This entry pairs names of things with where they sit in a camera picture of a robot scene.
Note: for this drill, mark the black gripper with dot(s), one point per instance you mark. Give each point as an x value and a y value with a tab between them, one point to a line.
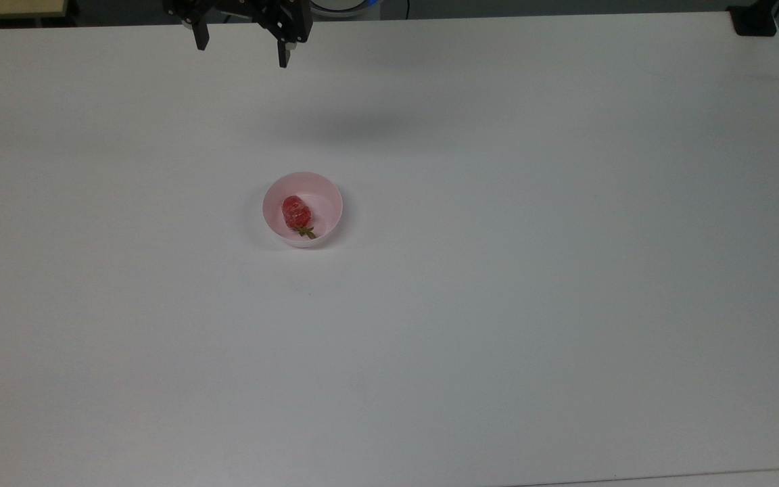
281	17

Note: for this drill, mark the red strawberry with green leaves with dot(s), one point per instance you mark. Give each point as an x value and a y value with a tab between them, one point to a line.
296	213

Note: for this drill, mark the pink plastic bowl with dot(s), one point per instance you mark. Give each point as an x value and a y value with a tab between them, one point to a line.
322	196

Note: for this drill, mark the beige wooden desk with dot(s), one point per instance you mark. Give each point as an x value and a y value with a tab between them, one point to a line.
11	7

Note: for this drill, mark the black camera pole with clamp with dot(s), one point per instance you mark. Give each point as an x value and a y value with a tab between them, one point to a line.
753	20

